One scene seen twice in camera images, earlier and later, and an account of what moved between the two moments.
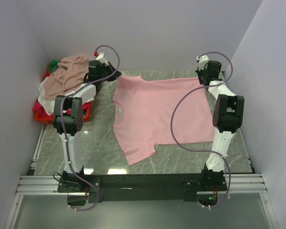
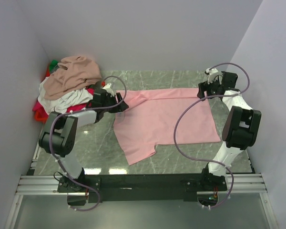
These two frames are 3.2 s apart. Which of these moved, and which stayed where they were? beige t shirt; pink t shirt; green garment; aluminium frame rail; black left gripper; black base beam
Moved: black left gripper; pink t shirt
Stayed: aluminium frame rail; green garment; beige t shirt; black base beam
